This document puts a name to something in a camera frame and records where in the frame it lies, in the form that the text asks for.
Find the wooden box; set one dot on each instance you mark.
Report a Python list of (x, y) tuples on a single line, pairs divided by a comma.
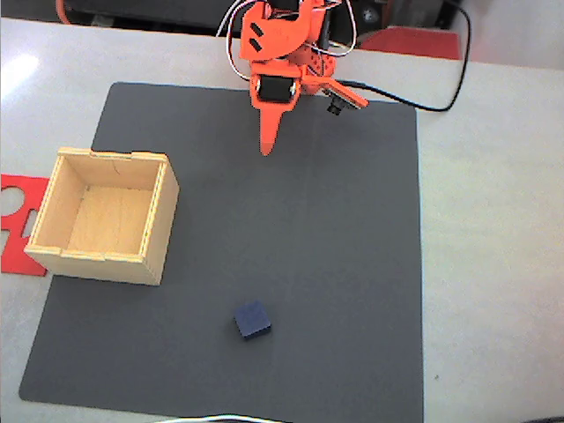
[(110, 220)]

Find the red cut-out sheet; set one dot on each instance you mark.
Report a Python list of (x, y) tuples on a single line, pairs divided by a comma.
[(17, 255)]

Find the blue cube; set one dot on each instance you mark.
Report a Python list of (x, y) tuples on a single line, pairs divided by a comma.
[(252, 321)]

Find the red flat plate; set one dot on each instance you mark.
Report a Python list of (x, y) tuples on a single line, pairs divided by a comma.
[(410, 44)]

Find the dark grey mat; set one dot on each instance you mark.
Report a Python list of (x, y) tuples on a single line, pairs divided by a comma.
[(308, 242)]

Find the gripper camera on orange mount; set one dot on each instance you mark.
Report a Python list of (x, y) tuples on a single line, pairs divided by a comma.
[(348, 97)]

